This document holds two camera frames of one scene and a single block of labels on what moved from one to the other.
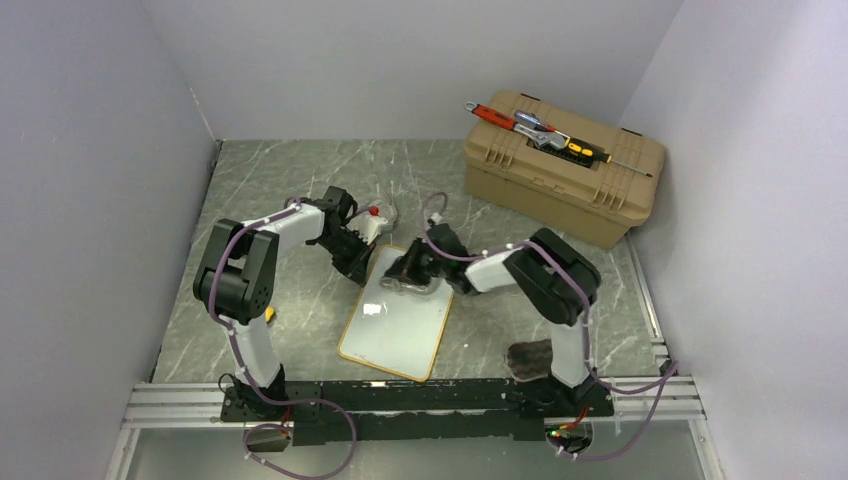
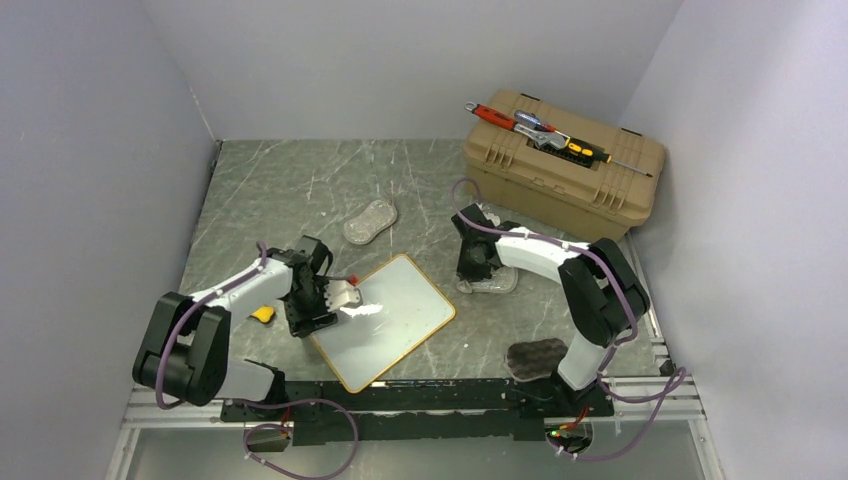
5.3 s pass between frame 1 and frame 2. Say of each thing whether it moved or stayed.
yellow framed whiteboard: moved
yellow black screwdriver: stayed
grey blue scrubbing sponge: moved
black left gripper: moved
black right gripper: moved
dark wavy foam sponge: stayed
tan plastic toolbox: stayed
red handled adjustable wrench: stayed
